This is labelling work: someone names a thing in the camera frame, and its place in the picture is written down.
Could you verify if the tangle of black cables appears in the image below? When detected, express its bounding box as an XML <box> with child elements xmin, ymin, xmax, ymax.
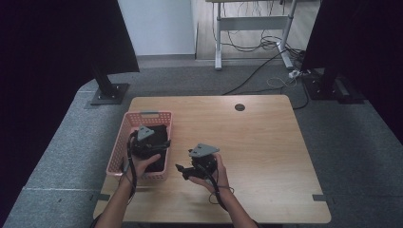
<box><xmin>221</xmin><ymin>0</ymin><xmax>305</xmax><ymax>63</ymax></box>

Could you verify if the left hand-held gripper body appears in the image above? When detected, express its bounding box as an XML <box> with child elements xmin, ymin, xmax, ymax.
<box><xmin>128</xmin><ymin>125</ymin><xmax>167</xmax><ymax>161</ymax></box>

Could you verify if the thin white cable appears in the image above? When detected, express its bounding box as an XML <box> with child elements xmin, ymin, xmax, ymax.
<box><xmin>266</xmin><ymin>76</ymin><xmax>298</xmax><ymax>89</ymax></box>

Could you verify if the person's right hand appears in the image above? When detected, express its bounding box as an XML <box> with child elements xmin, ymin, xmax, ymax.
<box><xmin>188</xmin><ymin>153</ymin><xmax>230</xmax><ymax>195</ymax></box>

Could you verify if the black stand with base plate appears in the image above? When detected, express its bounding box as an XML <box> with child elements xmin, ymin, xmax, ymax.
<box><xmin>302</xmin><ymin>67</ymin><xmax>366</xmax><ymax>105</ymax></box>
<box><xmin>89</xmin><ymin>65</ymin><xmax>131</xmax><ymax>106</ymax></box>

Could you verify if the grey tape strip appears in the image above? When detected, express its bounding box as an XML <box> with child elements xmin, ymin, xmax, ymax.
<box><xmin>89</xmin><ymin>193</ymin><xmax>111</xmax><ymax>202</ymax></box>
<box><xmin>312</xmin><ymin>194</ymin><xmax>335</xmax><ymax>203</ymax></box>

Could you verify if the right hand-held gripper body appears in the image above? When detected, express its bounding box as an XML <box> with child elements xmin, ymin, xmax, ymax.
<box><xmin>187</xmin><ymin>142</ymin><xmax>221</xmax><ymax>181</ymax></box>

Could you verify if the dark curtain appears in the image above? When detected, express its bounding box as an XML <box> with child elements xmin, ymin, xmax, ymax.
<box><xmin>299</xmin><ymin>0</ymin><xmax>403</xmax><ymax>145</ymax></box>
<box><xmin>0</xmin><ymin>0</ymin><xmax>141</xmax><ymax>219</ymax></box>

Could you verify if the hand-held gripper cable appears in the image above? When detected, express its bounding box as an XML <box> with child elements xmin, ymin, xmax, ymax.
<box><xmin>199</xmin><ymin>162</ymin><xmax>236</xmax><ymax>213</ymax></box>
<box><xmin>125</xmin><ymin>131</ymin><xmax>139</xmax><ymax>202</ymax></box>

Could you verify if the long black floor cable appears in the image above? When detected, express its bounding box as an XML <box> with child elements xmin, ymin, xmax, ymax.
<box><xmin>221</xmin><ymin>47</ymin><xmax>310</xmax><ymax>111</ymax></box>

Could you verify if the pink plastic basket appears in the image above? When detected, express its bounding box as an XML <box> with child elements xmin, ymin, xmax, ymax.
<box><xmin>106</xmin><ymin>109</ymin><xmax>174</xmax><ymax>182</ymax></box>

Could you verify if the right hand-held gripper cable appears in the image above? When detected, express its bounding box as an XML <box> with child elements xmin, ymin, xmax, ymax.
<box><xmin>199</xmin><ymin>162</ymin><xmax>236</xmax><ymax>213</ymax></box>

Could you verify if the person's left hand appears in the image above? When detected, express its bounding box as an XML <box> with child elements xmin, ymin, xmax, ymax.
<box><xmin>122</xmin><ymin>153</ymin><xmax>163</xmax><ymax>188</ymax></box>

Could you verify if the left hand-held gripper cable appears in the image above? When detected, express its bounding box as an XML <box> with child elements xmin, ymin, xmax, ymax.
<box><xmin>125</xmin><ymin>131</ymin><xmax>139</xmax><ymax>202</ymax></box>

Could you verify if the white desk frame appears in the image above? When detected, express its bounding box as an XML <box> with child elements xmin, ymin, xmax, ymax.
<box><xmin>205</xmin><ymin>0</ymin><xmax>298</xmax><ymax>71</ymax></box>

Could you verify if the black cloth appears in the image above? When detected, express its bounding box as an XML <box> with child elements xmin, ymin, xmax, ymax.
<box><xmin>136</xmin><ymin>123</ymin><xmax>170</xmax><ymax>174</ymax></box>

